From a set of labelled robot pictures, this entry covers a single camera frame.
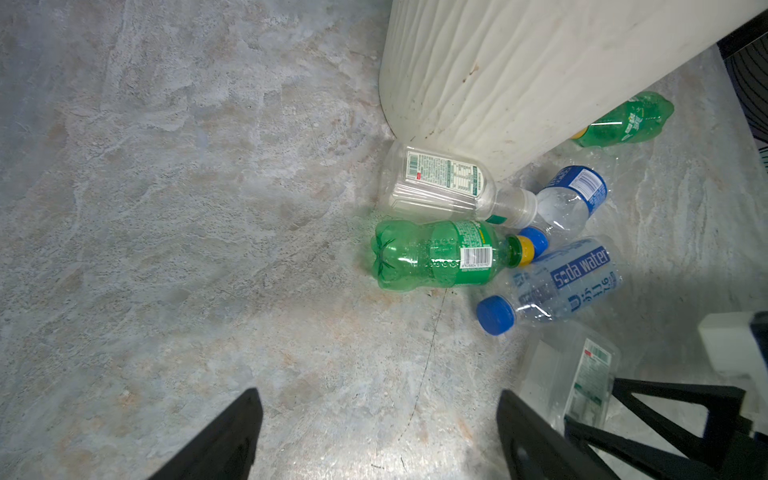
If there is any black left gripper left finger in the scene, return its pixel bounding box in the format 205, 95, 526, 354
150, 388, 263, 480

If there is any clear bottle blue label upper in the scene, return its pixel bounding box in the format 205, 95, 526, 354
518, 165, 609, 259

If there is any green bottle near bin right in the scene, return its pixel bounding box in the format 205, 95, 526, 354
571, 91, 675, 148

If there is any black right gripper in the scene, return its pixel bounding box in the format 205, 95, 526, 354
564, 378, 767, 480

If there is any soda water blue bottle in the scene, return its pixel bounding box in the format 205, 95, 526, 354
475, 235, 629, 336

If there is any clear square bottle green label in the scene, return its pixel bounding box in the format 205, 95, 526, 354
377, 141, 538, 229

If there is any clear bottle green white label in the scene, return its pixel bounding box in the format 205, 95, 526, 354
513, 320, 621, 433

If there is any green bottle yellow cap centre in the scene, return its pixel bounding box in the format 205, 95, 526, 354
370, 220, 536, 292

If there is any white ribbed waste bin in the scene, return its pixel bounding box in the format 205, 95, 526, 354
379, 1, 767, 179

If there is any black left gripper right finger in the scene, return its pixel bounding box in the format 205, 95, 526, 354
496, 389, 617, 479

